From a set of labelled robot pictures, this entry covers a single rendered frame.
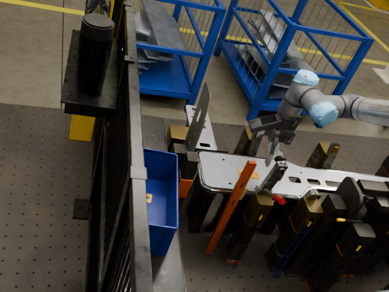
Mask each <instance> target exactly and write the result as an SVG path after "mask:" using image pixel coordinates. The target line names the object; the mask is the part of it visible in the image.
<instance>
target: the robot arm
mask: <svg viewBox="0 0 389 292"><path fill-rule="evenodd" d="M318 82H319V78H318V76H317V75H316V74H315V73H313V72H311V71H309V70H300V71H298V73H297V74H296V76H295V77H294V79H293V80H292V83H291V85H290V87H289V88H288V90H287V92H286V94H285V96H284V98H283V100H282V102H281V104H280V105H279V108H278V110H277V112H278V113H277V114H273V115H269V116H264V117H261V118H257V119H253V120H250V121H248V124H249V128H250V131H251V133H256V132H258V134H257V136H256V140H259V139H260V138H261V137H263V136H268V140H271V142H270V143H269V144H268V147H267V154H266V159H265V164H266V167H269V165H270V163H271V161H272V160H274V158H275V157H276V156H282V157H283V153H282V152H280V151H279V147H280V145H279V143H284V144H287V145H290V143H291V142H292V140H293V138H294V137H295V135H296V133H295V130H296V128H297V126H298V124H299V123H300V121H301V120H302V117H301V115H300V113H301V111H302V110H303V109H304V110H305V111H306V112H307V113H308V114H309V115H310V118H311V119H312V120H314V121H315V122H316V123H317V124H318V125H320V126H326V125H327V124H331V123H332V122H333V121H334V120H335V119H337V118H347V119H353V120H357V121H362V122H368V123H373V124H377V125H382V126H388V127H389V101H387V100H379V99H374V98H366V97H362V96H357V95H349V96H346V95H324V94H323V93H322V92H321V91H320V90H319V89H318V88H317V85H318ZM291 137H293V138H292V140H291V141H290V139H291ZM289 141H290V142H289ZM278 142H279V143H278Z"/></svg>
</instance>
